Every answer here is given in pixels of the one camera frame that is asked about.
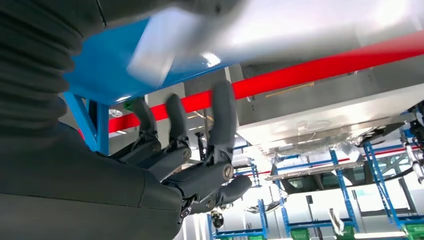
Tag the blue metal shelf rack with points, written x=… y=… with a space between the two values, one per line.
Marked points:
x=106 y=66

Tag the green plastic crate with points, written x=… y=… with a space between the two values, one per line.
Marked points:
x=414 y=233
x=299 y=235

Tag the red barrier tape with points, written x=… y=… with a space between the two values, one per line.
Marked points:
x=331 y=64

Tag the white panel table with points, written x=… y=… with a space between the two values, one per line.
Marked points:
x=331 y=96

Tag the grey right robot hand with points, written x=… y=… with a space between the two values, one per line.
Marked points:
x=82 y=192

